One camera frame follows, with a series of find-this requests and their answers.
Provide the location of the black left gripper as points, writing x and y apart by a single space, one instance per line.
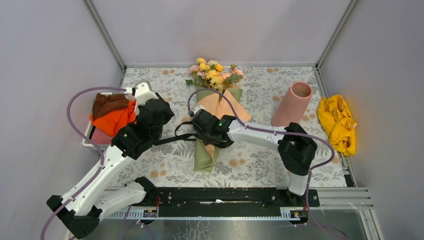
169 113

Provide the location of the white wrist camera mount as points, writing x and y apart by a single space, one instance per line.
141 92
197 108

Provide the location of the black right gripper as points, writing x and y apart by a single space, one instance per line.
206 141

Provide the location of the white plastic basket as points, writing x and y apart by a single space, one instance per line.
110 113

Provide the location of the pink cylindrical vase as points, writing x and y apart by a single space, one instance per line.
293 105

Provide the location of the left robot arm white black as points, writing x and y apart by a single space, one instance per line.
81 209

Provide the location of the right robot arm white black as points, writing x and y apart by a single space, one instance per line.
295 147

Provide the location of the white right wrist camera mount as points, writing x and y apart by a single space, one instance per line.
197 108

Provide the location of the orange cloth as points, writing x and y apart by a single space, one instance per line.
115 120

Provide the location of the pink cloth in basket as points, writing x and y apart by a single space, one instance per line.
99 137

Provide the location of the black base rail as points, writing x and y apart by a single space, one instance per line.
227 202

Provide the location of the black ribbon gold lettering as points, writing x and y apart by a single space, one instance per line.
189 137

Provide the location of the yellow pink flower bunch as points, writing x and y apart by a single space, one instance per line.
213 75

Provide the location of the yellow cloth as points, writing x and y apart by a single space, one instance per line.
338 123

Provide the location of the green peach wrapping paper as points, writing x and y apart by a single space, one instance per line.
206 156

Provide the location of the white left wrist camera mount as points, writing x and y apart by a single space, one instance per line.
141 92

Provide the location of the brown cloth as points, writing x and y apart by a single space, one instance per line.
104 104

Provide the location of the floral patterned table mat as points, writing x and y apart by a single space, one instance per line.
241 164

